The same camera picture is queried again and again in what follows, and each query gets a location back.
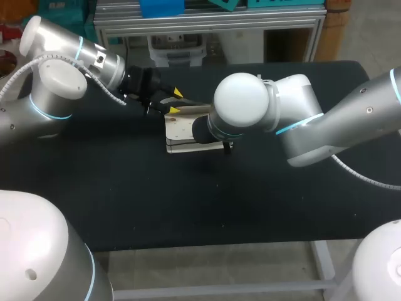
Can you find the teal box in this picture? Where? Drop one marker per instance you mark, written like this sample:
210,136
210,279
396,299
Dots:
227,3
62,9

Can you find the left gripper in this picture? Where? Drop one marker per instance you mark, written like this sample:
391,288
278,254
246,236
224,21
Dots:
142,83

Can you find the blue plastic bin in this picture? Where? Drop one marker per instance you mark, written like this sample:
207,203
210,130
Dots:
161,7

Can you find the grey plastic crate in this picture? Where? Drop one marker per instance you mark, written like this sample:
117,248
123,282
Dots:
175,47

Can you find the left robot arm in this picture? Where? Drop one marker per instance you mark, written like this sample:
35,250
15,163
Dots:
56,44

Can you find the aluminium frame shelf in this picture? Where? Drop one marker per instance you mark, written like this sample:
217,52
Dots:
203,17

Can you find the white leather handbag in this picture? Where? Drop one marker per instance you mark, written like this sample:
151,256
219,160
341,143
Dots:
180,128

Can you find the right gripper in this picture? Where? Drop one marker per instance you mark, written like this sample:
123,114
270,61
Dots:
202,130

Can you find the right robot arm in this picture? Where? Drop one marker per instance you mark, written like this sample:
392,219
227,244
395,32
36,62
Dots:
297,94

